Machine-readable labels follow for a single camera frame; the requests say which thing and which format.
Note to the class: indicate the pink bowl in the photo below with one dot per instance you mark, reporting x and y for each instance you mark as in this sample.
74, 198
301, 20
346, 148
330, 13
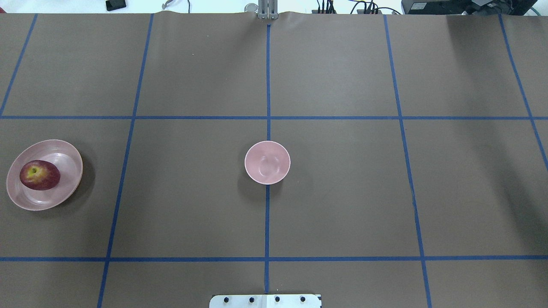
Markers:
267, 162

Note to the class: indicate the pink plate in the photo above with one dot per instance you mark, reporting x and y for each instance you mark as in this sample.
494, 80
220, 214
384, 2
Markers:
61, 154

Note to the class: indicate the red apple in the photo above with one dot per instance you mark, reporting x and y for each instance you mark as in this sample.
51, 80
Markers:
39, 175

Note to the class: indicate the brown paper table cover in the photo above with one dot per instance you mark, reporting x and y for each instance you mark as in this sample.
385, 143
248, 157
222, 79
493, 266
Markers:
158, 160

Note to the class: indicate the small black square device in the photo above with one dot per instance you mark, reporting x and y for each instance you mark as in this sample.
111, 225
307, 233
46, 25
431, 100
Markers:
112, 5

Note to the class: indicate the aluminium frame post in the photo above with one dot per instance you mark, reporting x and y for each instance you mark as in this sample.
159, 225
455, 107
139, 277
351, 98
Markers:
268, 9

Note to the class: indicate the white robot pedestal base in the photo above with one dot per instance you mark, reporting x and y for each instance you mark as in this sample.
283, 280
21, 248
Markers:
266, 301

